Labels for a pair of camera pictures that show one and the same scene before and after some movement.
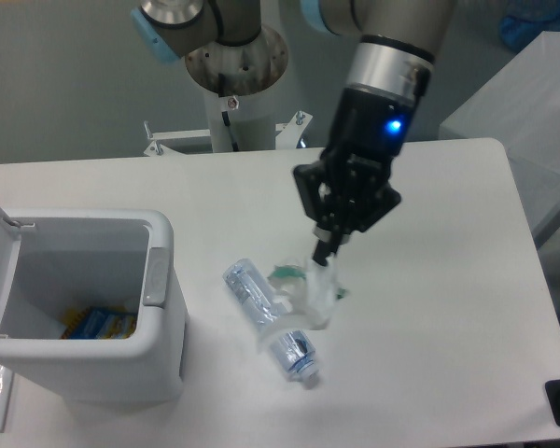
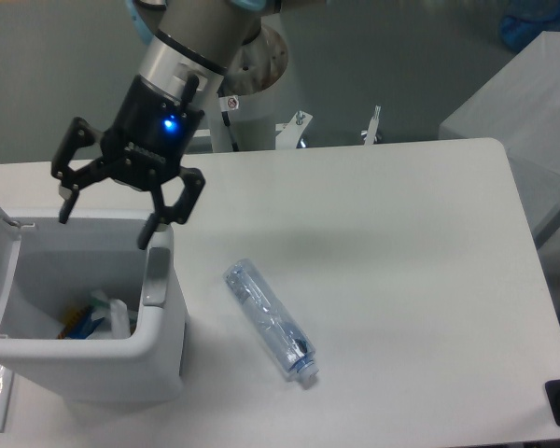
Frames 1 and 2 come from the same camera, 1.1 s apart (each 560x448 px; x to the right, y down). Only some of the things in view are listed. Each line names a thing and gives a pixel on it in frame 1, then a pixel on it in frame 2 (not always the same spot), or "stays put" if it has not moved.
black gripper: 371,131 → 153,121
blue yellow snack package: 99,323 stays put
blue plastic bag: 525,21 stays put
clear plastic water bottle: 292,347 stays put
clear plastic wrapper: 314,291 → 114,313
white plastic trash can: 40,265 stays put
